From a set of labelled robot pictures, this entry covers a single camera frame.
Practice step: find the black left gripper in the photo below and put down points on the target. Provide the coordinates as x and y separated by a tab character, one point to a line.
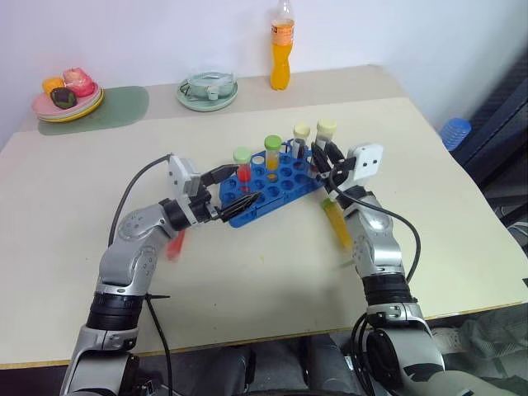
204	204

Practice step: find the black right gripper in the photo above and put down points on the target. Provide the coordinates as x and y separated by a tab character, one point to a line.
340	171

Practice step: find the tube with pale yellow cap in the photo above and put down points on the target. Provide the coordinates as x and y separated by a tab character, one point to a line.
301	131
326	128

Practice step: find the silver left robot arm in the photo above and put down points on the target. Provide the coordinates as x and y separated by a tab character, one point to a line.
123	255

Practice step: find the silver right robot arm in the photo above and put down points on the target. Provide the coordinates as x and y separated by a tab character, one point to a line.
379	247

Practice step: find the clear open test tube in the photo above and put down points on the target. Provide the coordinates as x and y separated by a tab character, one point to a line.
258	160

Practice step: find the blue test tube rack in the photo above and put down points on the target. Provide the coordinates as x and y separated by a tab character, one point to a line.
284	181

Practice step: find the red test tube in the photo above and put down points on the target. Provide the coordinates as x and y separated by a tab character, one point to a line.
175	246

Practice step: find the red tube green cap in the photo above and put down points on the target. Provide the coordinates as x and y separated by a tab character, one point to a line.
243	173

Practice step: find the yellow tube green cap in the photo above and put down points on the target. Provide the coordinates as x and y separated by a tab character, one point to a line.
272	158
339	224

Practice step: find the pale green plate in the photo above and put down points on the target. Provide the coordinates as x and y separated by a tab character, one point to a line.
206	105

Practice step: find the orange soda bottle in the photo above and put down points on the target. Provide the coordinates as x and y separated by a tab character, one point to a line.
280	62

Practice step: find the glass container with lid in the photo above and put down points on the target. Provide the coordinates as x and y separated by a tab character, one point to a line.
206	80

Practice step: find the black zip tie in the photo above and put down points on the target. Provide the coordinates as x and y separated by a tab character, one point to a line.
158	296

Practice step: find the blue ribbed round object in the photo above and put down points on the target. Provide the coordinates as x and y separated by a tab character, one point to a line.
455	132

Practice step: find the green placemat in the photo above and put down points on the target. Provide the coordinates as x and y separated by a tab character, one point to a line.
123	103

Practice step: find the light green plate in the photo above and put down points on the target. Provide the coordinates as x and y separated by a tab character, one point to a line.
98	98

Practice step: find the yellow plate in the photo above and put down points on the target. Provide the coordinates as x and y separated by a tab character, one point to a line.
84	116

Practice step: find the black chair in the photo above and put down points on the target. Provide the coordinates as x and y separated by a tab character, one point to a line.
503	123

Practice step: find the dark grey rounded shape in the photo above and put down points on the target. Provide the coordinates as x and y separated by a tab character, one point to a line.
330	367
214	371

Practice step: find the pink toy food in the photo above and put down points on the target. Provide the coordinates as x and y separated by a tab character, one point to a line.
78	81

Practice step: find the dark purple toy food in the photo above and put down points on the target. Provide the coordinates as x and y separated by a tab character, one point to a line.
63	97

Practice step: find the pink plate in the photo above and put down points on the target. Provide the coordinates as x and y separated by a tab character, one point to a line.
41	105

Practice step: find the orange toy fruit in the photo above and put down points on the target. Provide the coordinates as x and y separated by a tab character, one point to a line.
51	83

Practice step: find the grey green cloth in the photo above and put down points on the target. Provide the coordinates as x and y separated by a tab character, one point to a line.
491	338

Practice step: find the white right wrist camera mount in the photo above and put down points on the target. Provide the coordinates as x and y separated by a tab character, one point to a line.
367	163

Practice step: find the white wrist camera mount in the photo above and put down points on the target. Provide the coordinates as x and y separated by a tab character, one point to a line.
367	163
179	175

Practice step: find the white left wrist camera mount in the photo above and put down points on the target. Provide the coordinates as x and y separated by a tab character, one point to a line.
179	175

